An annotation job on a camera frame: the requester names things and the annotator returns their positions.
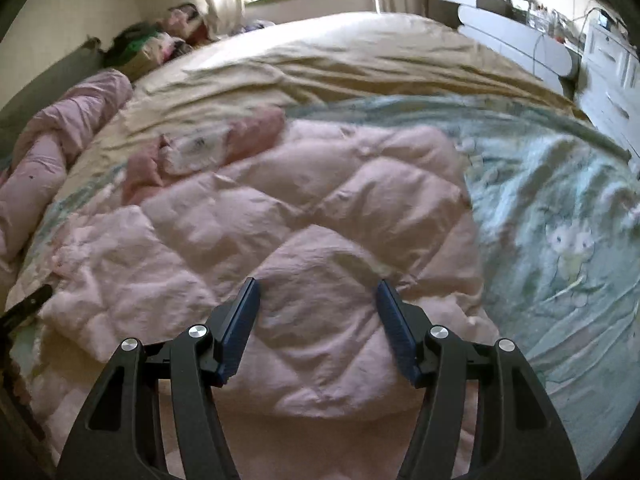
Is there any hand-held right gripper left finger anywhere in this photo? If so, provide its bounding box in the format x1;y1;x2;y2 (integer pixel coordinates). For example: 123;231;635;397
55;276;262;480

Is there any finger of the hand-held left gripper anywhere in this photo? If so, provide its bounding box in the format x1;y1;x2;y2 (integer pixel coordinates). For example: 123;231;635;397
0;284;53;333

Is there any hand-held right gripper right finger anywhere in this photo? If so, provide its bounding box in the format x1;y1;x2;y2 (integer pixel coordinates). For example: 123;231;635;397
376;279;583;480

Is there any pink quilted jacket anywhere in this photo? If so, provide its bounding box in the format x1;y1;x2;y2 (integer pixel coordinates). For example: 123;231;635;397
7;107;501;480

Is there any pile of clothes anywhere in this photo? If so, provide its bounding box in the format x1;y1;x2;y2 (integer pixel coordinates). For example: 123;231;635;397
102;5;211;81

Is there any pink duvet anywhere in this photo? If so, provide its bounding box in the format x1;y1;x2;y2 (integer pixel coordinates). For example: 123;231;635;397
0;70;133;261

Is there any cartoon print blanket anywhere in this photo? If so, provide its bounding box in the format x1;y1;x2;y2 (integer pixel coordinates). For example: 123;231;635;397
10;95;640;461

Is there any grey-green pillow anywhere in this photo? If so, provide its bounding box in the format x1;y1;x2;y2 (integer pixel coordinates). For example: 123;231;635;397
0;37;106;126

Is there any bed with tan sheet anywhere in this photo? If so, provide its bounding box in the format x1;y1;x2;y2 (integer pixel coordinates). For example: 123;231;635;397
65;10;591;196

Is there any white drawer cabinet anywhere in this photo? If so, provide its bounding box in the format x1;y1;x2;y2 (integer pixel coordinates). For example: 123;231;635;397
577;20;640;156

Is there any white cable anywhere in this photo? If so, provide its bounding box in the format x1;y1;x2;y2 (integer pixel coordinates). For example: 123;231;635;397
530;7;608;77

